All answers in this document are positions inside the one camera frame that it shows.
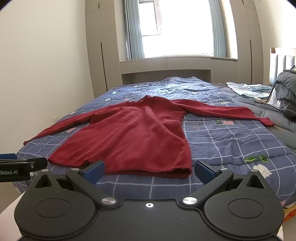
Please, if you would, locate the red long-sleeved sweater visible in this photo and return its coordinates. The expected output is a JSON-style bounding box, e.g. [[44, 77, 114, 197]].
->
[[23, 95, 275, 179]]

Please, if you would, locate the white cable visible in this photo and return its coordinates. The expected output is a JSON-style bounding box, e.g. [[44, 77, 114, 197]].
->
[[260, 101, 287, 111]]

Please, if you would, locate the pale blue curtain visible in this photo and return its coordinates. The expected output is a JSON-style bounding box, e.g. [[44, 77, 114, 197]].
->
[[208, 0, 227, 58], [124, 0, 145, 60]]

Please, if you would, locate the grey quilted bedspread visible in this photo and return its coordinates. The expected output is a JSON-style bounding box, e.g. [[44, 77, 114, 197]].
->
[[217, 82, 296, 153]]

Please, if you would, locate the beige window seat cabinet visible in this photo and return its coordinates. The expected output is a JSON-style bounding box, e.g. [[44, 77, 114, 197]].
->
[[120, 55, 238, 85]]

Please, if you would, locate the patterned pillow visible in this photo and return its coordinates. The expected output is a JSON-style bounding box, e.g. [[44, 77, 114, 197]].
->
[[226, 82, 273, 99]]

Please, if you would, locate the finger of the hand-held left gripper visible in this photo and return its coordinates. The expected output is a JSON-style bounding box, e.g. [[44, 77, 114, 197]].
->
[[16, 157, 48, 173], [0, 153, 18, 161]]

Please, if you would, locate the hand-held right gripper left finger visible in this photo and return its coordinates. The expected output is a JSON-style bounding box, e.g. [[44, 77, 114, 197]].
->
[[27, 160, 118, 207]]

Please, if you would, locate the beige wardrobe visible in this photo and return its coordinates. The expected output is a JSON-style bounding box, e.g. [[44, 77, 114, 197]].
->
[[228, 0, 265, 85], [85, 0, 123, 99]]

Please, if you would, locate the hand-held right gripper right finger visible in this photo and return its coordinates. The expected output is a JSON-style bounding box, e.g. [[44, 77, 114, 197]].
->
[[181, 159, 270, 207]]

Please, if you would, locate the grey padded wooden headboard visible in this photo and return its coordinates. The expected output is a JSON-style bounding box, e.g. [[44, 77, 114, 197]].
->
[[269, 47, 296, 87]]

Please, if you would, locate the blue plaid floral quilt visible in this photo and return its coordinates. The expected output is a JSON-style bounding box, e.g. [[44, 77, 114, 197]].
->
[[13, 76, 296, 207]]

